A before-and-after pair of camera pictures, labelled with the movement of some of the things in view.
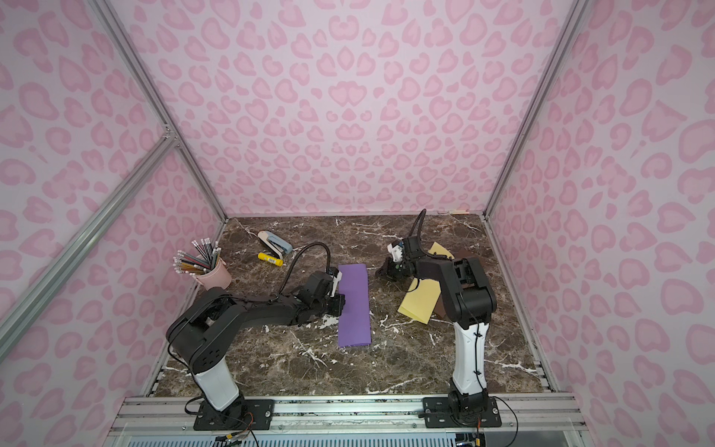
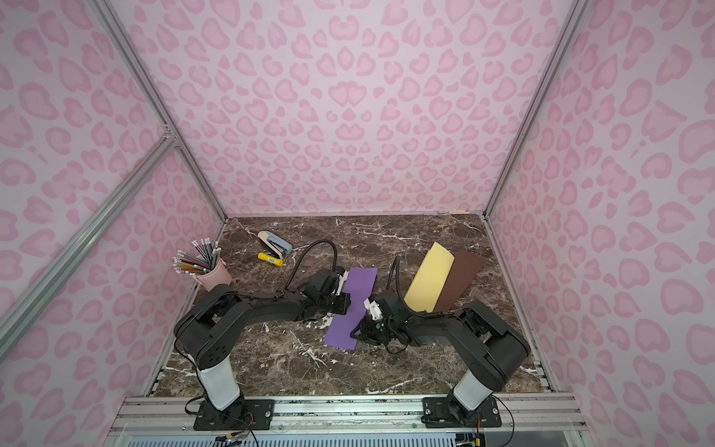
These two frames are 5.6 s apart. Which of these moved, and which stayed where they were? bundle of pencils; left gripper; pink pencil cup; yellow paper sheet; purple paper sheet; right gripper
Moved: purple paper sheet; right gripper
Stayed: yellow paper sheet; bundle of pencils; pink pencil cup; left gripper
